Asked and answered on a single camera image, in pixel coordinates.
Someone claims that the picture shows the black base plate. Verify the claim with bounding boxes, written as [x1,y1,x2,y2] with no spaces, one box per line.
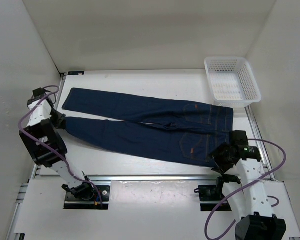
[194,184,225,212]
[61,182,111,210]

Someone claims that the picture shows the aluminium frame rail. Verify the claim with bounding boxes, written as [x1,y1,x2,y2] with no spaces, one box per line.
[4,72,300,240]

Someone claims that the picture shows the white perforated plastic basket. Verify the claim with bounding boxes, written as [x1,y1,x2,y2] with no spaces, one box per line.
[204,56,262,109]

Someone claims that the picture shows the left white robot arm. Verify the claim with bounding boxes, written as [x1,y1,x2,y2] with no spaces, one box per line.
[18,85,98,201]

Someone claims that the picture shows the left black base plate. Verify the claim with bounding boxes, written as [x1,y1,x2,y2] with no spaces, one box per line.
[61,182,111,210]

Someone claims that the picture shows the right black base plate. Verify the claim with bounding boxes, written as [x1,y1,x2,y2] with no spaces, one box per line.
[194,184,225,212]

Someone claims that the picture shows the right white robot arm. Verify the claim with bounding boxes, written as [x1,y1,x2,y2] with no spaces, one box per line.
[209,130,287,240]

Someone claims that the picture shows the dark blue denim trousers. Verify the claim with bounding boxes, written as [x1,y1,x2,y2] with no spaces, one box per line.
[62,88,234,168]

